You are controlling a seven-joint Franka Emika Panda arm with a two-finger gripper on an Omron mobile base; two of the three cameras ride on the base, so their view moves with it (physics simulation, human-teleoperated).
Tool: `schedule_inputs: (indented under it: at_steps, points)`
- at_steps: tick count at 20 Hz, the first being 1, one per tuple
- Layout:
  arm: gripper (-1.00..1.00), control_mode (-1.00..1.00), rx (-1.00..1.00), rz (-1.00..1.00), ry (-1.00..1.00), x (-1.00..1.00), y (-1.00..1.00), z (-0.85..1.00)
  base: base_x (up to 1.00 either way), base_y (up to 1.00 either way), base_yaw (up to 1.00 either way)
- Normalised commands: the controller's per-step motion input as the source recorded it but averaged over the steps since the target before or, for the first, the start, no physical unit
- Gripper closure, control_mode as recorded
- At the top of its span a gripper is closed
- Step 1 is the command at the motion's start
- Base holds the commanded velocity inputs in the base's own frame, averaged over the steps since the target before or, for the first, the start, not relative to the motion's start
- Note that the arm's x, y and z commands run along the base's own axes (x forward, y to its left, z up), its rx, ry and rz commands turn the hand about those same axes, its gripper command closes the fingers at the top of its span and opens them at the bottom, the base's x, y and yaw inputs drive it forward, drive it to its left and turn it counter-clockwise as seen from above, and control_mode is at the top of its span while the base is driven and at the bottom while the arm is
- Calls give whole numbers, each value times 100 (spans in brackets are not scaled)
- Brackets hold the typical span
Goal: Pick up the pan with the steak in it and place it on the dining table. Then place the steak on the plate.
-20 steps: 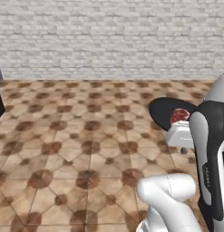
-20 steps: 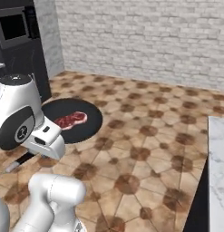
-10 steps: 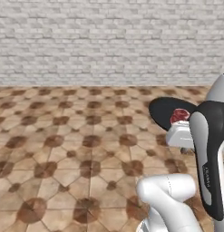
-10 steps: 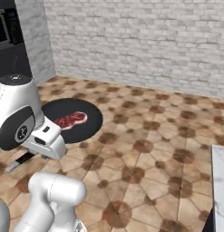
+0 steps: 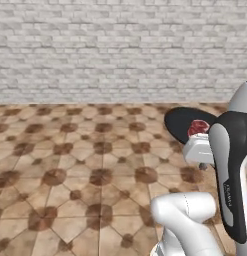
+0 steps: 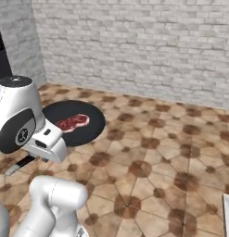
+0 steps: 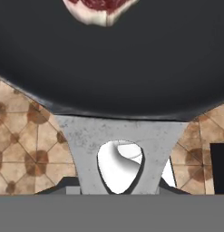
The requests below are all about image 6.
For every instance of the black frying pan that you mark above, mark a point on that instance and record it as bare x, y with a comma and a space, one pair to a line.
88, 126

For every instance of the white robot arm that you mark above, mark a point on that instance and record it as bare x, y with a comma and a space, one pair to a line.
17, 102

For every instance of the black tall appliance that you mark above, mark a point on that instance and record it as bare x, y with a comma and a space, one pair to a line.
1, 64

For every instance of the white flat panel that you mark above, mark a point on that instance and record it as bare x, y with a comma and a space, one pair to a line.
228, 216

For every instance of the raw red steak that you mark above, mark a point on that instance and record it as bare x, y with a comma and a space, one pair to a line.
74, 122

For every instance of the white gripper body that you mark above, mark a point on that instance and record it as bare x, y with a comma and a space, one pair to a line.
52, 149

